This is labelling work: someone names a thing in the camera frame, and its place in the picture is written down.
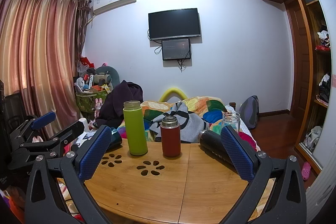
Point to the wall-mounted black television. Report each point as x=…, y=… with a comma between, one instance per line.
x=174, y=23

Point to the pink striped curtain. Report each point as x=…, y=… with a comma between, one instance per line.
x=39, y=50

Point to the black thermos cup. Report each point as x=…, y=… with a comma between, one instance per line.
x=211, y=146

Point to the wooden door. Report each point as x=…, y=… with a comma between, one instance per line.
x=296, y=61

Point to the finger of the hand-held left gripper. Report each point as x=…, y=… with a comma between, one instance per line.
x=43, y=119
x=65, y=133

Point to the grey patterned garment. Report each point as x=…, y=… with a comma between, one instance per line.
x=181, y=121

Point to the red thermos cup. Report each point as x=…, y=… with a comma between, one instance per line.
x=170, y=140

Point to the round wooden table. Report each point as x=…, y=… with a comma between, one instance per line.
x=183, y=187

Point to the red plastic bag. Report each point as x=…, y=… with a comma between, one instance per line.
x=86, y=61

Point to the green thermos cup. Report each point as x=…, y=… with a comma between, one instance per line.
x=135, y=132

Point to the pink clog shoe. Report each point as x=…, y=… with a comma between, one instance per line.
x=305, y=171

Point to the green basket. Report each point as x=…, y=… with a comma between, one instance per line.
x=92, y=100

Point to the pink rabbit toy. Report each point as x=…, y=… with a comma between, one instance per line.
x=99, y=104

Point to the grey plush pillow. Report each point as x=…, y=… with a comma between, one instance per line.
x=105, y=75

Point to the clear glass cup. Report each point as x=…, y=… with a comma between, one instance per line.
x=231, y=120

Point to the small black monitor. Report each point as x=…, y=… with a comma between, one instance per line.
x=176, y=49

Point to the yellow foam tube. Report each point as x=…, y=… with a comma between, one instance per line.
x=173, y=91

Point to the wooden wardrobe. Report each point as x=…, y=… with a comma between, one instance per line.
x=313, y=61

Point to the colourful patchwork blanket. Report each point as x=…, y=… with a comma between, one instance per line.
x=212, y=113

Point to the black chair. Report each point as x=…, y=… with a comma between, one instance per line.
x=15, y=108

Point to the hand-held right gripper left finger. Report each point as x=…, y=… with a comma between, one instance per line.
x=94, y=154

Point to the grey bag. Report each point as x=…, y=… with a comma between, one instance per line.
x=313, y=137

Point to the dark purple jacket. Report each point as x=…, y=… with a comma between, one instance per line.
x=118, y=100

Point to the grey backpack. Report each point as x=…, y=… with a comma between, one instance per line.
x=249, y=111

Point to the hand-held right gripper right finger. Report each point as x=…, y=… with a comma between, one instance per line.
x=238, y=154

